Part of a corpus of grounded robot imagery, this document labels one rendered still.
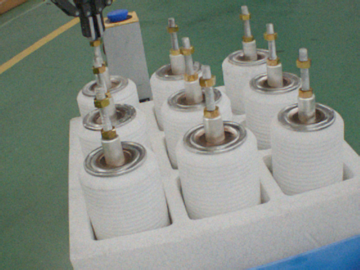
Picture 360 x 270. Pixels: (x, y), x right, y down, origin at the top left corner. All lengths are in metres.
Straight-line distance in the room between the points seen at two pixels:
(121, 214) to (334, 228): 0.26
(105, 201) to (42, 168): 0.61
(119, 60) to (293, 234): 0.49
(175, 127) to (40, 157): 0.58
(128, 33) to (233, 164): 0.43
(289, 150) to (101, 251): 0.25
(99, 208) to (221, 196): 0.14
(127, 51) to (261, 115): 0.33
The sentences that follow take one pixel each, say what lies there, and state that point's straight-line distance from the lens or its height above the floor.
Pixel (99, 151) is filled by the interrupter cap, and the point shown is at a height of 0.25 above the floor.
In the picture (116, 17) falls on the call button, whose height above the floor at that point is 0.32.
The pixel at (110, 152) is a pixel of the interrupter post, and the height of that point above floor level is 0.27.
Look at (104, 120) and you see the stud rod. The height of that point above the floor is 0.30.
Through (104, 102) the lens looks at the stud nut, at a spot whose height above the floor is 0.33.
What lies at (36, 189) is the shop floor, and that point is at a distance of 1.10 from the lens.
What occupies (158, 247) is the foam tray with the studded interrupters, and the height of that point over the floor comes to 0.17.
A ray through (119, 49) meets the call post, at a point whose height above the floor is 0.27.
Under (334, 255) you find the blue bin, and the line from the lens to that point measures 0.65.
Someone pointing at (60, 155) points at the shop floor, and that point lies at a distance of 1.20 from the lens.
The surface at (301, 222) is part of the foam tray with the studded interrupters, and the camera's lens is 0.62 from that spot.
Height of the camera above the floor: 0.54
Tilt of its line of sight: 27 degrees down
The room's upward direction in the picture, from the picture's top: 10 degrees counter-clockwise
